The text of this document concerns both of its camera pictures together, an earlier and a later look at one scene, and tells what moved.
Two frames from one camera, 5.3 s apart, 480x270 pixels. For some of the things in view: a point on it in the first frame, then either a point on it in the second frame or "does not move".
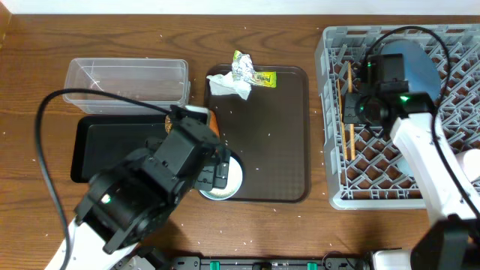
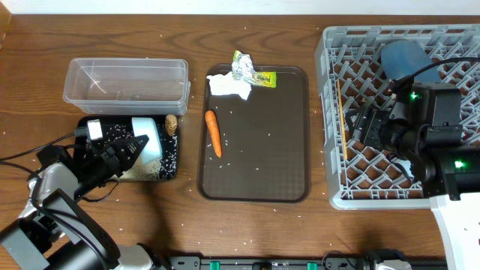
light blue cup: x=405 y=167 does not move
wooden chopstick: x=340 y=106 does not move
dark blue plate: x=419 y=70 does not move
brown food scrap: x=168 y=124 does not move
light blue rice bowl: x=234 y=179 to x=148 y=126
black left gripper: x=216 y=171 to x=111 y=159
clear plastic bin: x=164 y=82 does not move
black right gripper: x=350 y=109 to x=370 y=127
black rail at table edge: x=198 y=262 does not move
